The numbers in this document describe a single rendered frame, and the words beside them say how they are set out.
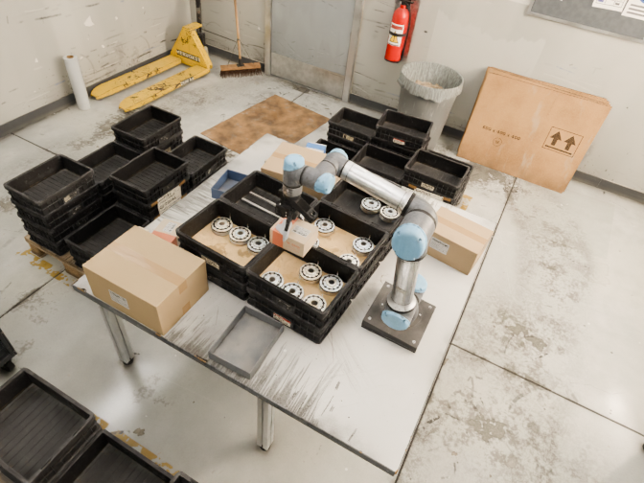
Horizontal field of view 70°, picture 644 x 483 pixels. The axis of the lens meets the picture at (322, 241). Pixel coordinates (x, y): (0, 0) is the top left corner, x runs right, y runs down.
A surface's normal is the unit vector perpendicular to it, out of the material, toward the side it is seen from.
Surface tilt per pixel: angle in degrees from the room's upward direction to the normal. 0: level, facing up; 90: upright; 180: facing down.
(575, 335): 0
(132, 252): 0
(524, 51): 90
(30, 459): 0
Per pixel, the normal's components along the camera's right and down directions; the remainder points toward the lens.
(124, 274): 0.10, -0.71
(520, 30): -0.47, 0.58
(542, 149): -0.44, 0.39
